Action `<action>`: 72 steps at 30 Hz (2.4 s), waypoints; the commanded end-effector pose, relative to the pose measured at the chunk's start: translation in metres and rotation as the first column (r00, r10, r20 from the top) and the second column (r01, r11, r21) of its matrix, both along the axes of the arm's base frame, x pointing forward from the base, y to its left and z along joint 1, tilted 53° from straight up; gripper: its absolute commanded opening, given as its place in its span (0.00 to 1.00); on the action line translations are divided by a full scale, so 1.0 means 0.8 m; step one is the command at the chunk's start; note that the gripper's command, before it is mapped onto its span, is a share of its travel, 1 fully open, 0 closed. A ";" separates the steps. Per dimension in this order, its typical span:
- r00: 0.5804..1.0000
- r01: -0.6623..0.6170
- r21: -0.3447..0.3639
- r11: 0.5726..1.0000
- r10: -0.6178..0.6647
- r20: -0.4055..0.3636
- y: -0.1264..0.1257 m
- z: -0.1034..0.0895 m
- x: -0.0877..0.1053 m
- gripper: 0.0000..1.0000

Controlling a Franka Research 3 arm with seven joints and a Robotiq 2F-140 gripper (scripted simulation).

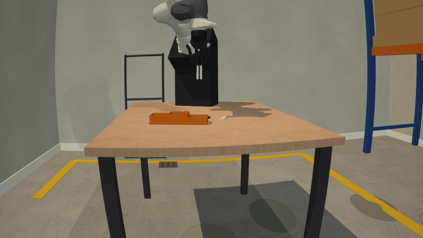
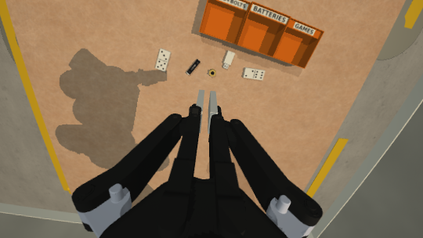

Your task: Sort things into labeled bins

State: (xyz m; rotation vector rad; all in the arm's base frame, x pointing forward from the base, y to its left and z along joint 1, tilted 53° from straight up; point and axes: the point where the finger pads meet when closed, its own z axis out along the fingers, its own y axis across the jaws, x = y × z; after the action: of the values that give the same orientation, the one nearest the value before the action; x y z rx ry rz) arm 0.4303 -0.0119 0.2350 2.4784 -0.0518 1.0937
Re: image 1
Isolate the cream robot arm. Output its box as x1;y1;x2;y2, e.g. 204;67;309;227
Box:
152;0;217;55

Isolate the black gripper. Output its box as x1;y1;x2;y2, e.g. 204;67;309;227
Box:
186;30;212;79

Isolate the orange three-compartment bin rack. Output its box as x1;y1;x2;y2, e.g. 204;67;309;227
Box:
149;111;208;125

